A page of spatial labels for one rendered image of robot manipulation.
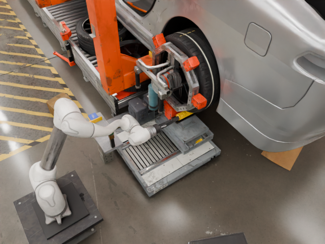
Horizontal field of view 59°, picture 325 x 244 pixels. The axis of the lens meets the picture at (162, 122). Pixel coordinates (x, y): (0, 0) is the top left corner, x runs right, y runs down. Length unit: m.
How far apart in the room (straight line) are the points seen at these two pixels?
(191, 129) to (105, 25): 1.23
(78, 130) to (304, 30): 1.31
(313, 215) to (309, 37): 1.74
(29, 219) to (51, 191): 0.36
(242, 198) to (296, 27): 1.63
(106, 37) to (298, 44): 1.39
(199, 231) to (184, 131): 0.90
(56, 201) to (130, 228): 0.70
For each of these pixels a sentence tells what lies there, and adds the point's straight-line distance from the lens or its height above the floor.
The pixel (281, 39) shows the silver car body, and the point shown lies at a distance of 1.61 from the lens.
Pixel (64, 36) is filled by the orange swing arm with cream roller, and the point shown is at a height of 0.49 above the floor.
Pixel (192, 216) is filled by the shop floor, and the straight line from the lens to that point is 2.55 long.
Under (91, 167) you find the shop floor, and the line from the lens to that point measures 2.83.
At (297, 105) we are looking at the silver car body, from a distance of 1.72.
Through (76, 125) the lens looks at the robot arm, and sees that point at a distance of 1.75.
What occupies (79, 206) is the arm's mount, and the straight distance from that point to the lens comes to 2.30.
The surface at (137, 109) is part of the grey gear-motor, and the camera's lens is 2.68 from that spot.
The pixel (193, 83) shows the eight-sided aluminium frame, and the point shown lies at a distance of 2.09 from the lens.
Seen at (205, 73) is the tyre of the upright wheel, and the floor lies 1.05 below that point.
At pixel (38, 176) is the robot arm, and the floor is 0.57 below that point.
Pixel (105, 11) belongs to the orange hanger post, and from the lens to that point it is 2.23.
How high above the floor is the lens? 2.33
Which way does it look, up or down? 49 degrees down
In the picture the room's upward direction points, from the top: 2 degrees clockwise
